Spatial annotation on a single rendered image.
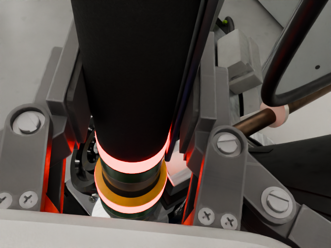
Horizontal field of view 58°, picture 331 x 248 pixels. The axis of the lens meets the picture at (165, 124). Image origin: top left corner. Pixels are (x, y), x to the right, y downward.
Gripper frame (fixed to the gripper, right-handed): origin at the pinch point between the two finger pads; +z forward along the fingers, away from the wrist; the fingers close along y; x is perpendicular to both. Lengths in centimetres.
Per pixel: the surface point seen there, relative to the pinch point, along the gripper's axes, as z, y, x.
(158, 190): -1.2, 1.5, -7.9
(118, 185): -1.7, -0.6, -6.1
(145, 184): -1.5, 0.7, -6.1
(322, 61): 84, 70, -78
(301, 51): 102, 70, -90
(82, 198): 6.0, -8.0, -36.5
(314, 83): 9.8, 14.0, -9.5
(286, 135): 19.0, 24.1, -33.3
